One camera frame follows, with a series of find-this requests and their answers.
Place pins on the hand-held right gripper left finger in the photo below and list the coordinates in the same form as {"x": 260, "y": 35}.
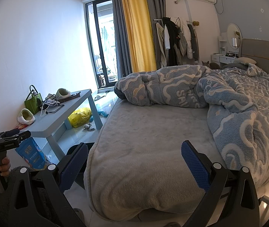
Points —
{"x": 74, "y": 167}

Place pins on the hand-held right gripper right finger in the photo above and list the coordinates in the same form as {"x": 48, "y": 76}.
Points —
{"x": 196, "y": 167}

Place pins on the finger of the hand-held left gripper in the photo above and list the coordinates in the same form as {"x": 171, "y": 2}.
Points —
{"x": 11, "y": 133}
{"x": 20, "y": 136}

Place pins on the black waste bin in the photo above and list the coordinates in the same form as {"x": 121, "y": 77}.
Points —
{"x": 71, "y": 150}

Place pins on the red packet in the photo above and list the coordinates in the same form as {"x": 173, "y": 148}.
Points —
{"x": 20, "y": 126}

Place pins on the green fluffy slipper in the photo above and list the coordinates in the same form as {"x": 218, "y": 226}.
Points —
{"x": 63, "y": 94}
{"x": 26, "y": 117}

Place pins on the blue snack bag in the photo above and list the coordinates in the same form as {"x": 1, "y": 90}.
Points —
{"x": 32, "y": 153}

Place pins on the green handbag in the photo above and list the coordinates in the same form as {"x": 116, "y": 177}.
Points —
{"x": 31, "y": 105}

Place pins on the light blue low table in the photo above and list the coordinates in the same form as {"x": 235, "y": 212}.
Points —
{"x": 54, "y": 118}

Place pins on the yellow plastic bag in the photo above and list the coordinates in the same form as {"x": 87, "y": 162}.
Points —
{"x": 80, "y": 117}

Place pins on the grey fleece bed sheet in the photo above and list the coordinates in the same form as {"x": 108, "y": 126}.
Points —
{"x": 148, "y": 146}

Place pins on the blue plush toy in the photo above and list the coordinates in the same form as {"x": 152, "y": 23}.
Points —
{"x": 102, "y": 113}

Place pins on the dark wooden sticks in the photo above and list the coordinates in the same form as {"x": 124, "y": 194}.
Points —
{"x": 70, "y": 97}

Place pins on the white floor slipper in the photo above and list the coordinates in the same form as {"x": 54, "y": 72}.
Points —
{"x": 99, "y": 97}

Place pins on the blue white patterned blanket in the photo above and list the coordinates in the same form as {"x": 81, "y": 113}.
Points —
{"x": 172, "y": 85}

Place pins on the grey cat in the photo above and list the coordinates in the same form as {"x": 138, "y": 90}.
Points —
{"x": 205, "y": 64}

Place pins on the grey pillow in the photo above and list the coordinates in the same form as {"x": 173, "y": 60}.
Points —
{"x": 234, "y": 65}

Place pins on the white dressing table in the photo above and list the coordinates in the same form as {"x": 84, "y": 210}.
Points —
{"x": 219, "y": 58}

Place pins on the beige pillow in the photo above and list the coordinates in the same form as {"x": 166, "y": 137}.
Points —
{"x": 245, "y": 60}

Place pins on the black framed glass door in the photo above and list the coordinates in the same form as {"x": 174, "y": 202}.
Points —
{"x": 103, "y": 40}

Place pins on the beige coat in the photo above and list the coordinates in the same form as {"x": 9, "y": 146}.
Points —
{"x": 159, "y": 45}

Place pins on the black jacket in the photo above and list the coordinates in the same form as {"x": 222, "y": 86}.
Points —
{"x": 173, "y": 40}

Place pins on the white jacket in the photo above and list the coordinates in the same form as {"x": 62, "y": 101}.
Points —
{"x": 185, "y": 37}

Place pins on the white table lamp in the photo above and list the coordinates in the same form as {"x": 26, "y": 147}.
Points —
{"x": 235, "y": 42}

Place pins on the white shirt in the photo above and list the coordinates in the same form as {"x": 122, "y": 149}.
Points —
{"x": 166, "y": 37}

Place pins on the grey upholstered bed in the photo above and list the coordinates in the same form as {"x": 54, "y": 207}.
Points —
{"x": 262, "y": 52}

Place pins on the oval white mirror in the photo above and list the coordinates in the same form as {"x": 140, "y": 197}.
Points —
{"x": 232, "y": 32}

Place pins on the grey curtain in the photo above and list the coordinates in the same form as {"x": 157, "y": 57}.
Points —
{"x": 120, "y": 28}
{"x": 157, "y": 2}

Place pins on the yellow curtain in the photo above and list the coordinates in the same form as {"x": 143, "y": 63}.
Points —
{"x": 136, "y": 28}

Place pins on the white clothes rack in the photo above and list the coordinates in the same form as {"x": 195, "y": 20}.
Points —
{"x": 157, "y": 19}

